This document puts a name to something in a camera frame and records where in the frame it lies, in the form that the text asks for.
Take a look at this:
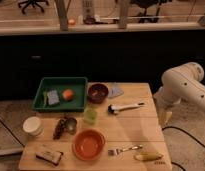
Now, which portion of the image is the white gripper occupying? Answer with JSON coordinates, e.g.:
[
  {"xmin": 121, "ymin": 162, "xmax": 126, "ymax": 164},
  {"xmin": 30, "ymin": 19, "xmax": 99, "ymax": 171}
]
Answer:
[{"xmin": 153, "ymin": 87, "xmax": 181, "ymax": 127}]

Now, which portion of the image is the white handled dish brush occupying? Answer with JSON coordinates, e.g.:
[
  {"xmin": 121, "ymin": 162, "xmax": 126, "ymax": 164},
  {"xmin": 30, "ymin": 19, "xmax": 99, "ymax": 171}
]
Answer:
[{"xmin": 108, "ymin": 103, "xmax": 143, "ymax": 115}]

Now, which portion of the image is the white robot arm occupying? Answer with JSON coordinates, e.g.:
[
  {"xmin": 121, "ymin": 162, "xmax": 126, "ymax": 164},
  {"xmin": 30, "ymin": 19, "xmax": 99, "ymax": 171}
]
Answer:
[{"xmin": 153, "ymin": 62, "xmax": 205, "ymax": 127}]

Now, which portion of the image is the grey blue cloth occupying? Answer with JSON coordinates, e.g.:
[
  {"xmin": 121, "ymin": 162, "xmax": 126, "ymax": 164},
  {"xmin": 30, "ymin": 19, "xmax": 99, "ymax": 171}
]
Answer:
[{"xmin": 108, "ymin": 86, "xmax": 124, "ymax": 98}]

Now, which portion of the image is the silver fork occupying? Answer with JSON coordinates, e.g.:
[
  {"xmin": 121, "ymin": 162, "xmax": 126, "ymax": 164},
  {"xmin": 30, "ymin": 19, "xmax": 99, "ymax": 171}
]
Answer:
[{"xmin": 108, "ymin": 145, "xmax": 143, "ymax": 156}]

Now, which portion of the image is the dark red bowl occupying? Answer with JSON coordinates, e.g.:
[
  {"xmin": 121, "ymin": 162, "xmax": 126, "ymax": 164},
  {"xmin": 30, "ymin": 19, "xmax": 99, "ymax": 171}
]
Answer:
[{"xmin": 88, "ymin": 83, "xmax": 108, "ymax": 104}]

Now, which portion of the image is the green plastic cup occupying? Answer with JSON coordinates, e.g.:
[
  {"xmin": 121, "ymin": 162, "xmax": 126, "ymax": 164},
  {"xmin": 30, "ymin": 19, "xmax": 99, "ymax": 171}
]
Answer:
[{"xmin": 83, "ymin": 108, "xmax": 97, "ymax": 124}]

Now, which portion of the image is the orange bowl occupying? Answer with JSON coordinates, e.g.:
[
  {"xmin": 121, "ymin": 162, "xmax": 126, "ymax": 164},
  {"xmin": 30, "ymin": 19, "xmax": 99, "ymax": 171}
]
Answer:
[{"xmin": 72, "ymin": 129, "xmax": 105, "ymax": 161}]

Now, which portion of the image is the small metal cup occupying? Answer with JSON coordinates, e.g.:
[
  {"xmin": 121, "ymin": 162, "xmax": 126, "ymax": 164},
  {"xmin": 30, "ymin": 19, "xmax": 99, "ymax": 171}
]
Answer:
[{"xmin": 66, "ymin": 118, "xmax": 77, "ymax": 134}]

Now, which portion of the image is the orange ball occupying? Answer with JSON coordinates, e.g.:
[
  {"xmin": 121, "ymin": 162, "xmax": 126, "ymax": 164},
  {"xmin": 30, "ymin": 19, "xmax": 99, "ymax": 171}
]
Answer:
[{"xmin": 62, "ymin": 89, "xmax": 74, "ymax": 101}]

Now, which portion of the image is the dark brown pinecone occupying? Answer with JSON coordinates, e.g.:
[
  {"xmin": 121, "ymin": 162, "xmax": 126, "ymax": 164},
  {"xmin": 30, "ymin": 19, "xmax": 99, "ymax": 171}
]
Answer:
[{"xmin": 53, "ymin": 119, "xmax": 66, "ymax": 139}]

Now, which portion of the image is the green plastic tray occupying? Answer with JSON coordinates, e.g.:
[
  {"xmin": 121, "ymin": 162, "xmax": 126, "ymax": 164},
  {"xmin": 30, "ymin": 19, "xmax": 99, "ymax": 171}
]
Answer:
[{"xmin": 33, "ymin": 77, "xmax": 88, "ymax": 112}]

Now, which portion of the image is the blue sponge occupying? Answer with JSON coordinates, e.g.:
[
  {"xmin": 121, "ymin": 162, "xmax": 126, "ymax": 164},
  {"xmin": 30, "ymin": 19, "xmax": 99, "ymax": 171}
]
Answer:
[{"xmin": 47, "ymin": 90, "xmax": 60, "ymax": 105}]

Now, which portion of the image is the brown chocolate bar block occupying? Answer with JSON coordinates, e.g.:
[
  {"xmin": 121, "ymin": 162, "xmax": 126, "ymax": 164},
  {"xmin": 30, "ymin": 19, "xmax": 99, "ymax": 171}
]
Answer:
[{"xmin": 36, "ymin": 149, "xmax": 63, "ymax": 166}]

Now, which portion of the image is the green yellow strip in tray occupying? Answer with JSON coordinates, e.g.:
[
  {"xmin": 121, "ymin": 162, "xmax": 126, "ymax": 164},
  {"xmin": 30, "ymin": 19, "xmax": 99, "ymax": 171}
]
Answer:
[{"xmin": 43, "ymin": 91, "xmax": 47, "ymax": 107}]

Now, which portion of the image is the white cup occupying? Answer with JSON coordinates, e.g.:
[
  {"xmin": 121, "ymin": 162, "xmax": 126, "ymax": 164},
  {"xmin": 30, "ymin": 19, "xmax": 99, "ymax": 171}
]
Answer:
[{"xmin": 23, "ymin": 116, "xmax": 43, "ymax": 136}]

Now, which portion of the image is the black office chair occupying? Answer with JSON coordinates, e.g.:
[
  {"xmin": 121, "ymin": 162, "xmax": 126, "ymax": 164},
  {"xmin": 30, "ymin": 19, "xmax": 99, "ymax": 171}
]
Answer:
[{"xmin": 18, "ymin": 0, "xmax": 49, "ymax": 14}]

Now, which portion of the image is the black cable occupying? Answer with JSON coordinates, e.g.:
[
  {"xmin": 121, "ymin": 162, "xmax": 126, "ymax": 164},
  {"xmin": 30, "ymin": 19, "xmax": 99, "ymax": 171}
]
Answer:
[{"xmin": 161, "ymin": 125, "xmax": 205, "ymax": 151}]

